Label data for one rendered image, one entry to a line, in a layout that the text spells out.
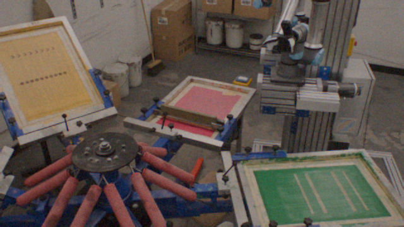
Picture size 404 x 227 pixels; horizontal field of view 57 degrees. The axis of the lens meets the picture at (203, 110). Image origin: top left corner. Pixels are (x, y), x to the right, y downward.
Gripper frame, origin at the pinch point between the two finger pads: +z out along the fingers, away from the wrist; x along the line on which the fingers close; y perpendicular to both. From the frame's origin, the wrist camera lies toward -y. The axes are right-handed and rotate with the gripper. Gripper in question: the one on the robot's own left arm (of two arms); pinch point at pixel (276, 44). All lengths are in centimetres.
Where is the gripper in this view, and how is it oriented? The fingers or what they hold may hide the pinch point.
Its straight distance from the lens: 190.4
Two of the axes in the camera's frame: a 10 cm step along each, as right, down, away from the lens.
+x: -8.2, -1.7, 5.5
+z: -5.6, 4.3, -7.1
